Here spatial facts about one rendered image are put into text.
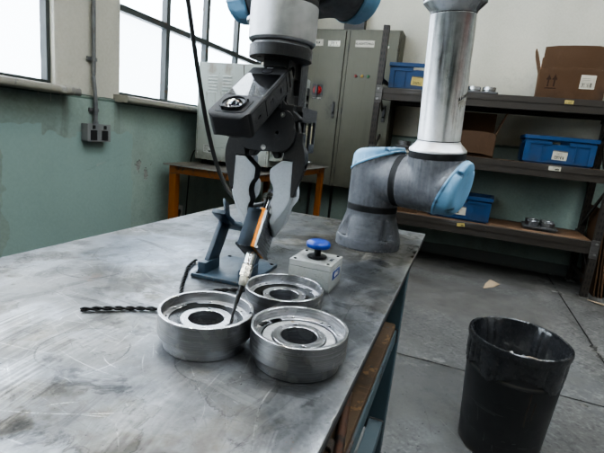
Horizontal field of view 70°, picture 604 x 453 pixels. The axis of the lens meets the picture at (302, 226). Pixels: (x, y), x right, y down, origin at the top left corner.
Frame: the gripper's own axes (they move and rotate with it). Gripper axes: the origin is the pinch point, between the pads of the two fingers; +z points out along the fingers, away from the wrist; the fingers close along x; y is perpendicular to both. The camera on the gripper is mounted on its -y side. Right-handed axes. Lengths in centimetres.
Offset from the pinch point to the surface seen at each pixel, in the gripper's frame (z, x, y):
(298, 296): 10.4, -3.8, 6.5
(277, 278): 9.8, 0.7, 9.9
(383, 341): 38, -12, 58
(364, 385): 38, -11, 35
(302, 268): 10.0, -0.8, 17.1
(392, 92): -52, 29, 341
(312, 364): 10.7, -10.3, -9.0
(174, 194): 35, 137, 189
